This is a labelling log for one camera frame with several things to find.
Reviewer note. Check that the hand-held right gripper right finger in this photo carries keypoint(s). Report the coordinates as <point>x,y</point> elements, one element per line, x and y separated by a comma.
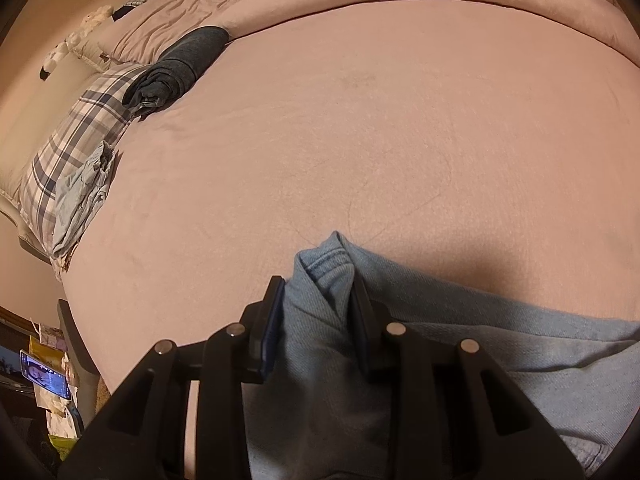
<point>361,330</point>

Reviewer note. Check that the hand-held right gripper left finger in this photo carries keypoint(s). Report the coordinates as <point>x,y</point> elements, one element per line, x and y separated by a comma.
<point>274,330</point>

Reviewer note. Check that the light blue denim pants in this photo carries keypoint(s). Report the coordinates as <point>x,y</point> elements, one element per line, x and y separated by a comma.
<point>500,360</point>

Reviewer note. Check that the pink bed sheet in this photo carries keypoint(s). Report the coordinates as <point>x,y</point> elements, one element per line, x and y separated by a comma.
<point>350,135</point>

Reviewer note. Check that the pile of papers and packets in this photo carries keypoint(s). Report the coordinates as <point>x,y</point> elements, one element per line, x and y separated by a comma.
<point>55,410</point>

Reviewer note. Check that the smartphone with lit screen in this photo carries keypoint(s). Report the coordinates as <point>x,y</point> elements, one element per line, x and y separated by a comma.
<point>45,375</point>

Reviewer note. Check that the pale blue folded clothes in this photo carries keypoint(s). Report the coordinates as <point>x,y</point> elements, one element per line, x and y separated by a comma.
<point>80,200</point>

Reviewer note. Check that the dark grey folded clothing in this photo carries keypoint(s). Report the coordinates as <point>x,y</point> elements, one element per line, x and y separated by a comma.
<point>185,55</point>

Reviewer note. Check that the blue plaid pillow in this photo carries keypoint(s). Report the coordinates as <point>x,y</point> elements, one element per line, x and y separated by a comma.
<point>75,120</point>

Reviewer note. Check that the white stuffed toy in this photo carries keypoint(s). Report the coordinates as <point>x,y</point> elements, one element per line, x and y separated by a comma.
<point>95,17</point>

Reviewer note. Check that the cream bed frame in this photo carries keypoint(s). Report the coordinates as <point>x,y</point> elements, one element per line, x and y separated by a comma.
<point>20,230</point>

